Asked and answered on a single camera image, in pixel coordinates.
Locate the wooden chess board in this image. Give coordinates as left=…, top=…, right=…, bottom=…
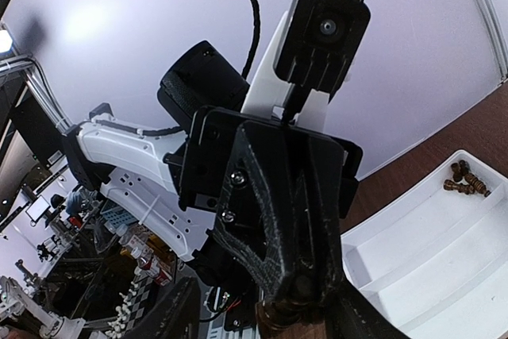
left=105, top=270, right=159, bottom=338

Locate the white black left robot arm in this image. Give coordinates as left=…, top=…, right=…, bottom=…
left=66, top=106, right=363, bottom=306

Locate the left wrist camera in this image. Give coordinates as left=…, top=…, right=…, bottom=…
left=241, top=0, right=371, bottom=132

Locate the white plastic sorting tray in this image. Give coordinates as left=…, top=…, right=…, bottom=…
left=341, top=150, right=507, bottom=338

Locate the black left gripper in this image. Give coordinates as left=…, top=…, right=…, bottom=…
left=179, top=107, right=363, bottom=306

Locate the pile of dark chess pieces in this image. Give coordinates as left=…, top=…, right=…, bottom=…
left=443, top=160, right=491, bottom=198

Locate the aluminium left corner post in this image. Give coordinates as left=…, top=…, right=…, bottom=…
left=474, top=0, right=507, bottom=83

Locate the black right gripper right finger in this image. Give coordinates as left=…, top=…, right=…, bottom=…
left=337, top=281, right=409, bottom=339

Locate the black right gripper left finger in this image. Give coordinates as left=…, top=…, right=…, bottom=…
left=137, top=277, right=201, bottom=338

